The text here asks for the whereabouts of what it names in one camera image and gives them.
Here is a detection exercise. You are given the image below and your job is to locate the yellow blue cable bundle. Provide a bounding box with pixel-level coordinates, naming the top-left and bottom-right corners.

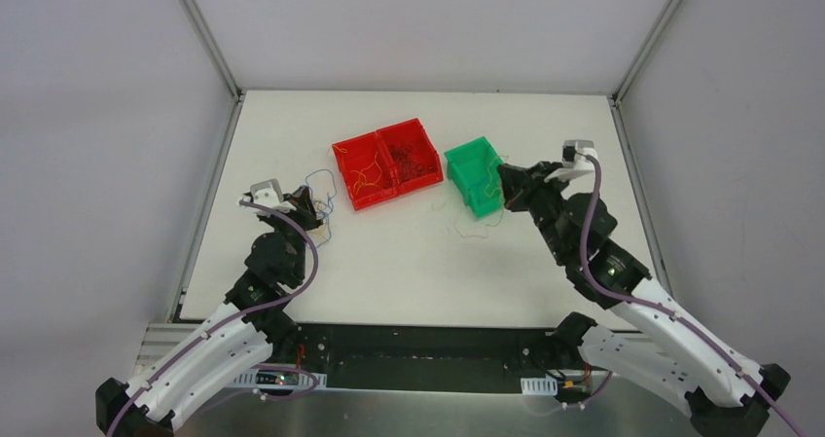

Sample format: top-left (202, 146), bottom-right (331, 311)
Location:
top-left (303, 167), bottom-right (339, 249)

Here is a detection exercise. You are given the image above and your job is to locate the long yellow cable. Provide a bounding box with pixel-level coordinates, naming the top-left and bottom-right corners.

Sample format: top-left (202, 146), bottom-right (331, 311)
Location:
top-left (450, 155), bottom-right (507, 240)

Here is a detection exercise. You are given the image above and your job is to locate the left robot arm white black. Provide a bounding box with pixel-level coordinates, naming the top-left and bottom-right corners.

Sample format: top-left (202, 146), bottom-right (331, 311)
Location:
top-left (94, 179), bottom-right (324, 436)

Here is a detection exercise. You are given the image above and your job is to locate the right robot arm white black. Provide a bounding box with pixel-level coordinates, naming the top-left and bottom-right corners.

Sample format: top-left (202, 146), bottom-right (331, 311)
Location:
top-left (497, 157), bottom-right (790, 436)

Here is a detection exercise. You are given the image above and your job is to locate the green plastic bin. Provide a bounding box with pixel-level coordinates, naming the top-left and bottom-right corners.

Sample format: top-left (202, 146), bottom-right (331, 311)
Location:
top-left (445, 136), bottom-right (503, 219)

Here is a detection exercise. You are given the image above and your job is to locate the red plastic bin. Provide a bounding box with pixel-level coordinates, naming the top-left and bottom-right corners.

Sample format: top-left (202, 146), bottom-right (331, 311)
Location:
top-left (332, 118), bottom-right (445, 211)

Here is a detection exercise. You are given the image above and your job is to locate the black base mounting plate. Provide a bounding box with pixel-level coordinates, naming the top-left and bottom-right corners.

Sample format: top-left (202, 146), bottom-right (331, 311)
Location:
top-left (271, 322), bottom-right (584, 394)

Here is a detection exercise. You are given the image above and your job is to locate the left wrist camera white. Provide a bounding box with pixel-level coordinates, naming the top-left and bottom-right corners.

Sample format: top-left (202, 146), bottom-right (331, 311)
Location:
top-left (241, 178), bottom-right (284, 208)

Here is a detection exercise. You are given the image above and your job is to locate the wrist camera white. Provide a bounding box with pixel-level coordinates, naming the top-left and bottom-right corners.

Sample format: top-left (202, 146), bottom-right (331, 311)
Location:
top-left (241, 178), bottom-right (284, 208)
top-left (544, 139), bottom-right (598, 183)

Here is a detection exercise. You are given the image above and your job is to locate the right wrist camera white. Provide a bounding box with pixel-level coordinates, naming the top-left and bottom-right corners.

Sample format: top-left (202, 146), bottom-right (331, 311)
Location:
top-left (544, 139), bottom-right (598, 183)

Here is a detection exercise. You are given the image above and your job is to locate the left white cable duct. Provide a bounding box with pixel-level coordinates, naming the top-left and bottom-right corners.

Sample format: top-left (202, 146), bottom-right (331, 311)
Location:
top-left (227, 369), bottom-right (327, 391)

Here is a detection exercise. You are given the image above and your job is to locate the white cable duct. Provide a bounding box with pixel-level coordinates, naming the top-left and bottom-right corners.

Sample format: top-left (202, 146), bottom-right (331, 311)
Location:
top-left (227, 369), bottom-right (327, 391)
top-left (520, 376), bottom-right (558, 397)

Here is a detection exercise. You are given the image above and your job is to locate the right white cable duct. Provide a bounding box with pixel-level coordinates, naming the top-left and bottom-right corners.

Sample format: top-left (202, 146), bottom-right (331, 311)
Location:
top-left (520, 376), bottom-right (558, 397)

